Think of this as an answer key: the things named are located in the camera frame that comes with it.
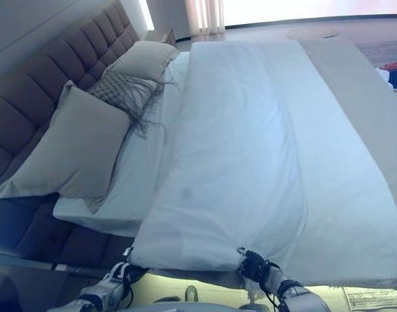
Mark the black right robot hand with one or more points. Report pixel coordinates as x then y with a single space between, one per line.
253 265

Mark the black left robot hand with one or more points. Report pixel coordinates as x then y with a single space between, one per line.
136 271

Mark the white duvet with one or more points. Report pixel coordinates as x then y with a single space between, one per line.
234 146

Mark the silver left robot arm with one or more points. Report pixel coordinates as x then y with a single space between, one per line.
97 292

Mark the dark left robot foot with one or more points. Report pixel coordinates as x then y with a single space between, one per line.
190 294

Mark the white textured blanket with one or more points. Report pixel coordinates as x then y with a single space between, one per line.
347 227

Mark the beige pillow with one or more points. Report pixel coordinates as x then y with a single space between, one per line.
74 156
143 60

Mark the grey knit fringed cushion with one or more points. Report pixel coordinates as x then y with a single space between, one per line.
117 87

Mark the beige bedspread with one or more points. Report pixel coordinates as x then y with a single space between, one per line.
347 97

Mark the tufted upholstered headboard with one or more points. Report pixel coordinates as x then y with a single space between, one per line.
39 81

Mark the white garment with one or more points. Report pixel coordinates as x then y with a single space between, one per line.
382 77

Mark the wooden nightstand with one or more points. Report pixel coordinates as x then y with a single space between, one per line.
169 37

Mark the round woven floor mat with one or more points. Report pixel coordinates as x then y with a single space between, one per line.
312 34

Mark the red garment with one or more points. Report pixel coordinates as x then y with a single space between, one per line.
391 66

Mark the sheer curtain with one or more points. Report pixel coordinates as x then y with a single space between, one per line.
204 16

